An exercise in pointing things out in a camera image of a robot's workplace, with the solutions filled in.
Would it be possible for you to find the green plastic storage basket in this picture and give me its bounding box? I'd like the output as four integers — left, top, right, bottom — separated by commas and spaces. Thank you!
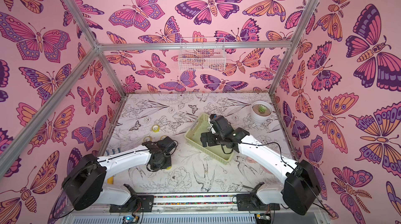
184, 113, 234, 165

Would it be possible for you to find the yellow tape roll one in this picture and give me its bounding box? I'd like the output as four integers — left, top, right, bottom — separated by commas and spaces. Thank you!
151, 125, 160, 133

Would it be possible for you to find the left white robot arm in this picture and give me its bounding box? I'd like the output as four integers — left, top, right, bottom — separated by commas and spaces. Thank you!
62, 137, 178, 213

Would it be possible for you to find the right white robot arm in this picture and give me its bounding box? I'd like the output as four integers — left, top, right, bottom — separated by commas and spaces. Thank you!
200, 114, 322, 216

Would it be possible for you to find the blue yellow garden fork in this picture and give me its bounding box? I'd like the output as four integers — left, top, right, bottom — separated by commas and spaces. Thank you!
104, 152, 124, 184

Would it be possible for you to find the white pot with succulent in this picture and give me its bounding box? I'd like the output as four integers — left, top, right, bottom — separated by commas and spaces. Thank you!
251, 101, 274, 124

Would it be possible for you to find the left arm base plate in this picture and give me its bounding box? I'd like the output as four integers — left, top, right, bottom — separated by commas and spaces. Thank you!
109, 195, 155, 213

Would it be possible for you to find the aluminium front rail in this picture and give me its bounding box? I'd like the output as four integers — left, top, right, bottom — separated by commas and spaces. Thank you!
59, 192, 331, 224

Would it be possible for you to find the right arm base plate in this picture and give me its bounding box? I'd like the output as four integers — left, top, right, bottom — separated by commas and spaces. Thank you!
236, 194, 280, 211

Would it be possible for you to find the white wire wall basket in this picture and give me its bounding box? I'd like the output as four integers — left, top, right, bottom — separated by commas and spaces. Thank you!
176, 37, 227, 72

